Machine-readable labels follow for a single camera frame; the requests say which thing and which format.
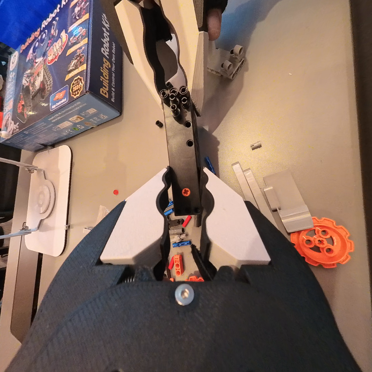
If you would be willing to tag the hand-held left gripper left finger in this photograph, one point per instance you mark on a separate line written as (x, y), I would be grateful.
(136, 229)

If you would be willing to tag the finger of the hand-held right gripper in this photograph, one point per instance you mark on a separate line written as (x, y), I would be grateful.
(202, 66)
(130, 35)

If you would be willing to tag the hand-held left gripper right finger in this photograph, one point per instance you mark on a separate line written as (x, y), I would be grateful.
(235, 229)

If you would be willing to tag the black perforated building block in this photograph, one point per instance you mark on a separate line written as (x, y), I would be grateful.
(183, 162)

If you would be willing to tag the person's right hand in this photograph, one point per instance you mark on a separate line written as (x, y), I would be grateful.
(215, 24)

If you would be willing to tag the light grey connector piece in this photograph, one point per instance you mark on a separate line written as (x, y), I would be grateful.
(223, 58)

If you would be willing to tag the clear plastic scrap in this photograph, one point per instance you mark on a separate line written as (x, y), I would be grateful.
(102, 211)

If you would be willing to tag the blue axle pin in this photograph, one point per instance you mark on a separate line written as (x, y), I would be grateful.
(181, 243)

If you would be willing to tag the blue robot kit box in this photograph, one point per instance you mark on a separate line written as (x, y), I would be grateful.
(101, 72)

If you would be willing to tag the red pin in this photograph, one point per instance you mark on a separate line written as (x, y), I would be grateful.
(187, 220)
(170, 263)

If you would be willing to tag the grey long beams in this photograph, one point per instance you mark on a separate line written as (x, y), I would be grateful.
(247, 183)

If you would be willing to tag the orange short beam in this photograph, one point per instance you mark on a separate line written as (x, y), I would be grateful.
(177, 263)

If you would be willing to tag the black bushing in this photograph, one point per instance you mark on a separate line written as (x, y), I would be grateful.
(159, 123)

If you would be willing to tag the white stand base board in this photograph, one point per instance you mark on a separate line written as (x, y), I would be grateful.
(61, 180)

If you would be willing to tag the blue plastic bin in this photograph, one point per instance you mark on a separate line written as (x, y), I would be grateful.
(29, 17)

